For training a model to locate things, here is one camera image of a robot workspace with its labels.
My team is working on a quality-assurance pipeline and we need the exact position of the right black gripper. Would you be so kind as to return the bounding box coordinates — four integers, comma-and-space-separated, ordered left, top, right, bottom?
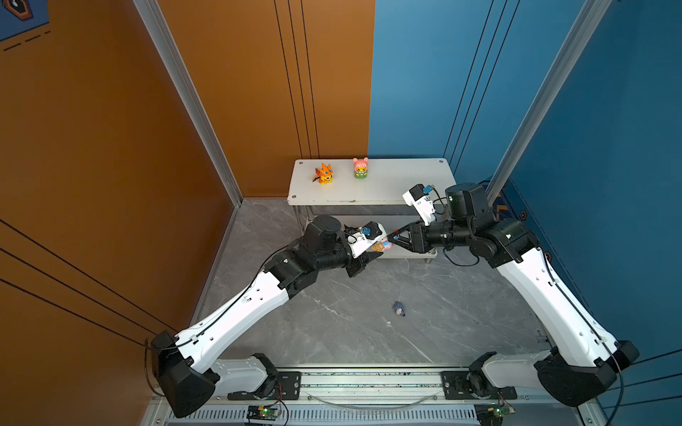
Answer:
387, 218, 475, 255

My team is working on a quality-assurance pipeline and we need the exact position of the small blue figure toy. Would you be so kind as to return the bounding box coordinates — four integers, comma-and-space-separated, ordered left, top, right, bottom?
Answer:
393, 301, 406, 317

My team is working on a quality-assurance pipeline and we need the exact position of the pink yellow bear toy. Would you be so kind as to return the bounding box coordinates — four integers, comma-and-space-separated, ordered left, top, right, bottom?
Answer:
353, 157, 369, 179

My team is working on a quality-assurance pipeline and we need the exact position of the orange yellow duck toy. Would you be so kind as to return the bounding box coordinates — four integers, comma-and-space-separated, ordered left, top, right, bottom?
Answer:
313, 163, 333, 185

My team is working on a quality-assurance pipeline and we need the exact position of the blue Stitch ice-cream toy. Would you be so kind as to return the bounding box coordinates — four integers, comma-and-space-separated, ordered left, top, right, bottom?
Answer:
371, 241, 393, 252

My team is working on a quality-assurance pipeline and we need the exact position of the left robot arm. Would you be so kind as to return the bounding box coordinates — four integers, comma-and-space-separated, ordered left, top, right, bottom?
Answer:
149, 215, 386, 418

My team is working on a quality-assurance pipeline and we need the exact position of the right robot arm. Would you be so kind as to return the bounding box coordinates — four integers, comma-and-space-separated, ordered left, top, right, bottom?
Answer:
388, 183, 639, 408

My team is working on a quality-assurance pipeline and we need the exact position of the white two-tier shelf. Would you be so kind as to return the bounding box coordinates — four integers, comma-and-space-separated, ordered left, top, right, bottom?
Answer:
287, 158, 456, 234

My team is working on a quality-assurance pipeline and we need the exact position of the left green circuit board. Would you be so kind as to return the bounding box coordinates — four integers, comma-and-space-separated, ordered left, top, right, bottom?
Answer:
245, 405, 282, 425

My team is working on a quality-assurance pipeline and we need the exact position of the green circuit board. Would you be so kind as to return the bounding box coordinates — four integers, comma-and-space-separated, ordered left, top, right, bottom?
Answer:
474, 406, 516, 426
245, 405, 282, 425

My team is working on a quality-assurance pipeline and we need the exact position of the right green circuit board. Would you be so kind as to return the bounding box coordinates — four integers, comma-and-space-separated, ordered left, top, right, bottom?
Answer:
474, 406, 516, 426

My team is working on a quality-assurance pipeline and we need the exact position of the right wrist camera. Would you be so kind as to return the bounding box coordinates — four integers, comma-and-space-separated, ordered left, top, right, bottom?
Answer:
402, 184, 443, 226

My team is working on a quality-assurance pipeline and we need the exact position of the aluminium rail frame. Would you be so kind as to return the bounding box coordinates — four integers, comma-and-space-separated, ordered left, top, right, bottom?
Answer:
142, 364, 611, 425

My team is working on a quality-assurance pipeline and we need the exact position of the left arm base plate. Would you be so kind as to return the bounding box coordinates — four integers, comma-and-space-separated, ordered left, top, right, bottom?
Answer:
227, 371, 302, 401

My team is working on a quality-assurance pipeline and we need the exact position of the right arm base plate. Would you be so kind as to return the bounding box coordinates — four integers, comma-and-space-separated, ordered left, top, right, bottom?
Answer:
440, 370, 518, 400

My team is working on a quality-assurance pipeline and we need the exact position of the right aluminium corner post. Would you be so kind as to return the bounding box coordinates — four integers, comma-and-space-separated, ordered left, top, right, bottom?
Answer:
486, 0, 612, 206

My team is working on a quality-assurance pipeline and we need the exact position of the aluminium corner post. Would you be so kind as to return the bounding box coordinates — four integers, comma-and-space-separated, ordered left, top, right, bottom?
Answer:
133, 0, 243, 208
486, 0, 612, 206

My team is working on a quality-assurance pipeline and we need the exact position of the left aluminium corner post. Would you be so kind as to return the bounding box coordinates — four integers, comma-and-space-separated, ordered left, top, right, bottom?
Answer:
133, 0, 243, 208

